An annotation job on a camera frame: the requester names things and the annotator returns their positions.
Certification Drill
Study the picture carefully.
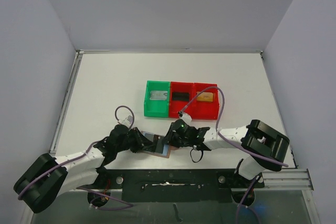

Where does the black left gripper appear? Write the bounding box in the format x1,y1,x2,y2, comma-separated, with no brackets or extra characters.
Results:
116,127,154,153

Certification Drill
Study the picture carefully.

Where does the brown leather card holder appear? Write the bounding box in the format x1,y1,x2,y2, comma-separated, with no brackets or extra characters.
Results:
141,131,177,158

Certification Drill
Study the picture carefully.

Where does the black card with chip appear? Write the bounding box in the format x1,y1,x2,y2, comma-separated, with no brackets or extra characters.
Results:
153,134,165,154

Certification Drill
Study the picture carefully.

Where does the silver grey card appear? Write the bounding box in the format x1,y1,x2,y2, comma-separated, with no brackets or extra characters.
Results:
150,90,168,101

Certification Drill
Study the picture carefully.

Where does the gold card with stripe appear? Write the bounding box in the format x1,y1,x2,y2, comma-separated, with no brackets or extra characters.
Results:
196,92,214,102

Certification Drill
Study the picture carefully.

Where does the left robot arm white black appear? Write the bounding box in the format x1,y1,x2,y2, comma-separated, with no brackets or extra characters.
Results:
14,124,156,214

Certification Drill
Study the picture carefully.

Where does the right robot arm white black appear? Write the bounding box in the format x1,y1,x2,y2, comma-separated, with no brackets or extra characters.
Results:
163,119,290,187

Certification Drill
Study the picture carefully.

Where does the green plastic bin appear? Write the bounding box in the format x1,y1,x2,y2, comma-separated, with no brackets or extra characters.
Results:
144,80,171,118

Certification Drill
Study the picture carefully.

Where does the red plastic middle bin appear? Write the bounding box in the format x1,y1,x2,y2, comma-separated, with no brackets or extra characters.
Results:
169,82,194,118

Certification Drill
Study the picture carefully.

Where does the red plastic bin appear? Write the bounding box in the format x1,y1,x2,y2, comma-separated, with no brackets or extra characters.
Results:
169,82,194,118
192,88,219,120

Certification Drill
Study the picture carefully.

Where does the red plastic right bin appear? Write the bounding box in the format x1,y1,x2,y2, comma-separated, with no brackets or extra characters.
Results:
192,88,219,120

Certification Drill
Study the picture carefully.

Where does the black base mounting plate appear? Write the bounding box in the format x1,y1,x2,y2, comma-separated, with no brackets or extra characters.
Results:
86,168,251,203

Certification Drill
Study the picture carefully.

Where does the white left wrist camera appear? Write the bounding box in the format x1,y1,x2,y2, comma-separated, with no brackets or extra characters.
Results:
118,115,134,129

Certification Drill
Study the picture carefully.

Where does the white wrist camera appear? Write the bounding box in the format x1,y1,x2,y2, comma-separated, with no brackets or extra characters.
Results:
118,115,134,129
178,111,192,123

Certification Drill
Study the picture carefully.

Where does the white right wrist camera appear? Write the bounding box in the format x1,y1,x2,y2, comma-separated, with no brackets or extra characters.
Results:
178,111,192,123

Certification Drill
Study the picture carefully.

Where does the aluminium left rail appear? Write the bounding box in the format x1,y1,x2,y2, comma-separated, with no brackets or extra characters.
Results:
48,50,84,157

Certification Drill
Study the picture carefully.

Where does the aluminium rail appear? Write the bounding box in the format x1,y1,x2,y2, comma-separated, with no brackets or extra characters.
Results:
61,169,313,193
48,50,84,157

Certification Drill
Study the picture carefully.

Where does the aluminium front rail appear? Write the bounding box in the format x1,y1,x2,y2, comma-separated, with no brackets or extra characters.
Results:
61,169,313,193

